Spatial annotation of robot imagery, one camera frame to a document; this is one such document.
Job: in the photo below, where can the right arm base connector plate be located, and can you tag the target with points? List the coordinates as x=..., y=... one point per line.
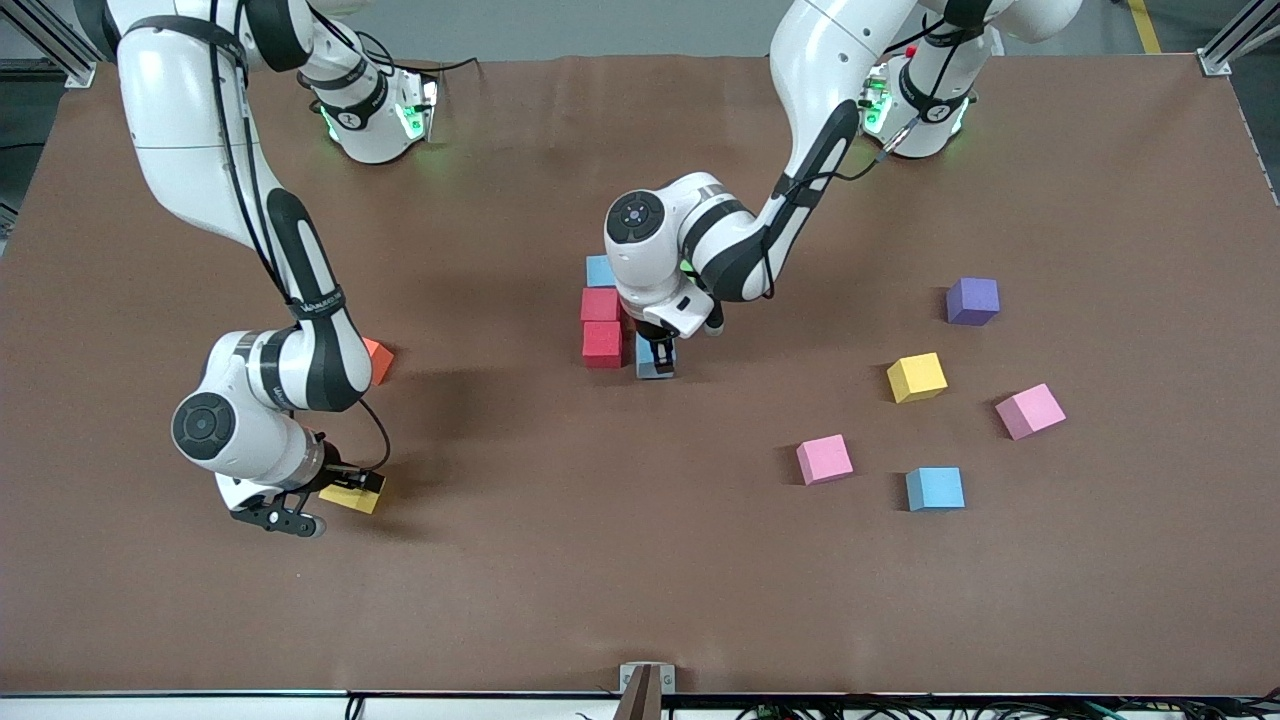
x=425, y=100

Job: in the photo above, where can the yellow foam cube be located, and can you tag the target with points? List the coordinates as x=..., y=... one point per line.
x=352, y=500
x=916, y=377

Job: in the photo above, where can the left arm base connector plate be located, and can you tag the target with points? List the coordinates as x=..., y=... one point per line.
x=874, y=105

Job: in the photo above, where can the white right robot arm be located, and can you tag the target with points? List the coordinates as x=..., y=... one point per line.
x=180, y=120

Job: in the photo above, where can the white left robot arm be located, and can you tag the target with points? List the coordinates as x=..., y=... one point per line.
x=820, y=90

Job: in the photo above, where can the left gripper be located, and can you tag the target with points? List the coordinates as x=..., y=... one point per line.
x=660, y=343

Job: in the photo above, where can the white table edge rail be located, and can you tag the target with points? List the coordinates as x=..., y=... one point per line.
x=200, y=708

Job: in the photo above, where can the brown table mat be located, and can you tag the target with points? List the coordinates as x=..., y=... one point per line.
x=640, y=600

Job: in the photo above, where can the orange foam cube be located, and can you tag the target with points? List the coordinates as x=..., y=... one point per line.
x=380, y=362

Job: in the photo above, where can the pink foam cube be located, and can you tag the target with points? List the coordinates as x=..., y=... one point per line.
x=825, y=458
x=1030, y=411

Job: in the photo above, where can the aluminium frame profile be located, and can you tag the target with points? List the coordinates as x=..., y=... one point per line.
x=1215, y=62
x=78, y=70

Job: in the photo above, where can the purple foam cube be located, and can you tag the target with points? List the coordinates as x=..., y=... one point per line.
x=972, y=300

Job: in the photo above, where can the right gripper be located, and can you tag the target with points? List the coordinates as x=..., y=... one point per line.
x=341, y=472

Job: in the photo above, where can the red foam cube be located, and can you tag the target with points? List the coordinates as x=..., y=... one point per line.
x=602, y=345
x=600, y=303

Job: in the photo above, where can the blue foam cube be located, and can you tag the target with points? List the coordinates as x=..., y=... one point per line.
x=598, y=270
x=935, y=488
x=644, y=365

